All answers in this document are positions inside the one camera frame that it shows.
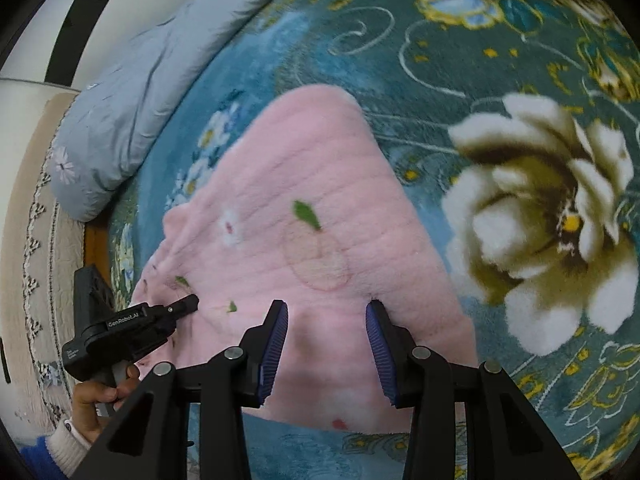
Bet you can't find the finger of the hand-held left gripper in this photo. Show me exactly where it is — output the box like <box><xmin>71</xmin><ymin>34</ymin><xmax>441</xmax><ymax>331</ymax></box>
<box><xmin>166</xmin><ymin>295</ymin><xmax>200</xmax><ymax>318</ymax></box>

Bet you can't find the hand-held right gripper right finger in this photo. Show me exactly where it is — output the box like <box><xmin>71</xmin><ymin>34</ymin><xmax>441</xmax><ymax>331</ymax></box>
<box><xmin>365</xmin><ymin>300</ymin><xmax>582</xmax><ymax>480</ymax></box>

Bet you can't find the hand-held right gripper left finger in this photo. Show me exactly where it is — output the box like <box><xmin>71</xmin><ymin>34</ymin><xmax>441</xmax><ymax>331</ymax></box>
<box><xmin>72</xmin><ymin>300</ymin><xmax>290</xmax><ymax>480</ymax></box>

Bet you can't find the pink printed fleece garment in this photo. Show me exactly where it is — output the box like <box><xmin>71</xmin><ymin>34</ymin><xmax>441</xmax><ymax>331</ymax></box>
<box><xmin>131</xmin><ymin>85</ymin><xmax>479</xmax><ymax>434</ymax></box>

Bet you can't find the person's left forearm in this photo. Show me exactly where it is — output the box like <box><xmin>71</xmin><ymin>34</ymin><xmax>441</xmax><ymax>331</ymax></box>
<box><xmin>36</xmin><ymin>416</ymin><xmax>94</xmax><ymax>480</ymax></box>

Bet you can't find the person's left hand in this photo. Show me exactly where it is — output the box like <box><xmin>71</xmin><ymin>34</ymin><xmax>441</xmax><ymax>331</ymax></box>
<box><xmin>72</xmin><ymin>365</ymin><xmax>142</xmax><ymax>444</ymax></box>

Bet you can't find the beige lace-trimmed bed sheet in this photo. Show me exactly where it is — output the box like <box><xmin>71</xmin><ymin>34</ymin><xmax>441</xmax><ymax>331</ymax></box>
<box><xmin>0</xmin><ymin>91</ymin><xmax>117</xmax><ymax>433</ymax></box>

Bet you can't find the grey floral pillow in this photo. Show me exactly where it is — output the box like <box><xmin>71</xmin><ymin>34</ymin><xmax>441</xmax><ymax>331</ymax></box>
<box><xmin>46</xmin><ymin>0</ymin><xmax>326</xmax><ymax>222</ymax></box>

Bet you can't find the white padded headboard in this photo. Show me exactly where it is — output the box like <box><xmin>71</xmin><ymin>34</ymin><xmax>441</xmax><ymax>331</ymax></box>
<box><xmin>0</xmin><ymin>0</ymin><xmax>236</xmax><ymax>93</ymax></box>

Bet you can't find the teal floral plush blanket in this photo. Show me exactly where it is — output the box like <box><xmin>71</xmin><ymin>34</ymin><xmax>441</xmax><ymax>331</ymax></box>
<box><xmin>102</xmin><ymin>0</ymin><xmax>640</xmax><ymax>480</ymax></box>

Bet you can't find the brown wooden bed frame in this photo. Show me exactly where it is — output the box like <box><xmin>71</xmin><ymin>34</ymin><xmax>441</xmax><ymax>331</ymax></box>
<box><xmin>84</xmin><ymin>221</ymin><xmax>112</xmax><ymax>283</ymax></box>

